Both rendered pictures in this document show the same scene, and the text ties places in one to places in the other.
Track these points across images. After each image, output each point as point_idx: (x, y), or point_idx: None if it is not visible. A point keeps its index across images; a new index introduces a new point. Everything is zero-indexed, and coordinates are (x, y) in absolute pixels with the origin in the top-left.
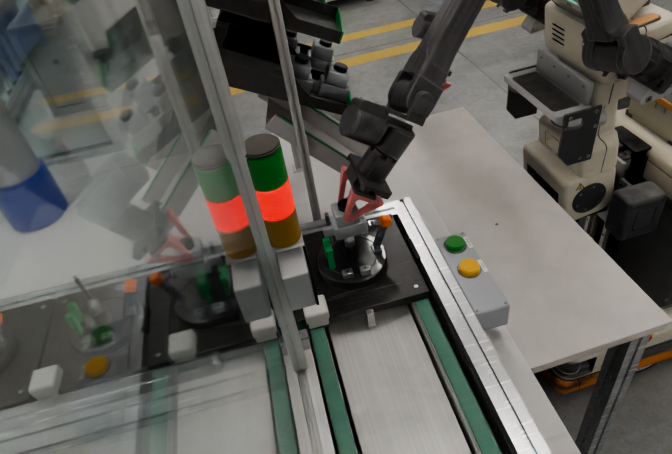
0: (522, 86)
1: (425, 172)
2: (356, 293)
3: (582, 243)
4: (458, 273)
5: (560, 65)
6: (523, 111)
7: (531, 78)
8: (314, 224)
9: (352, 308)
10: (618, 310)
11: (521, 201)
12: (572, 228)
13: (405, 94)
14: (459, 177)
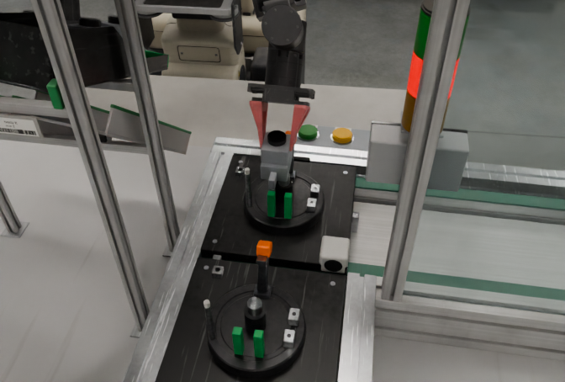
0: (162, 5)
1: None
2: (328, 215)
3: (321, 91)
4: (342, 145)
5: None
6: (149, 39)
7: None
8: (191, 220)
9: (346, 225)
10: (393, 106)
11: (249, 97)
12: (302, 87)
13: None
14: (181, 115)
